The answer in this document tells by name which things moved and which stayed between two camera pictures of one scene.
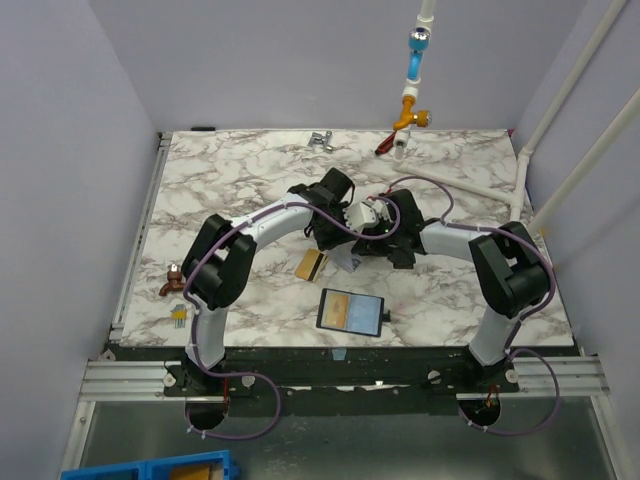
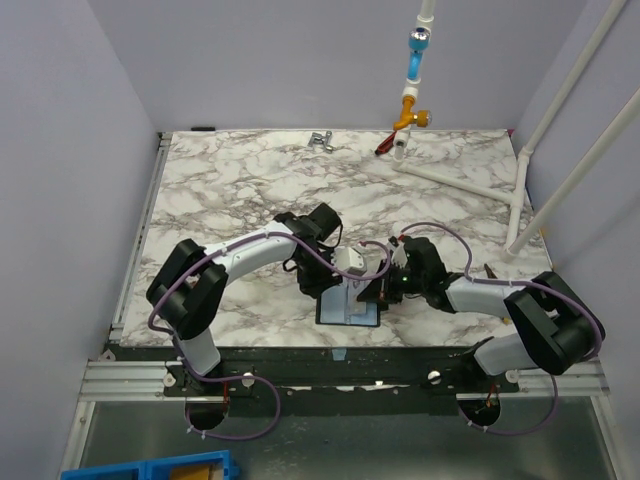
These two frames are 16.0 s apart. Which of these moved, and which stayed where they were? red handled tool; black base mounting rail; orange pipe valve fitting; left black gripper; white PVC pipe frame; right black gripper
Moved: right black gripper; left black gripper
Stayed: white PVC pipe frame; orange pipe valve fitting; red handled tool; black base mounting rail
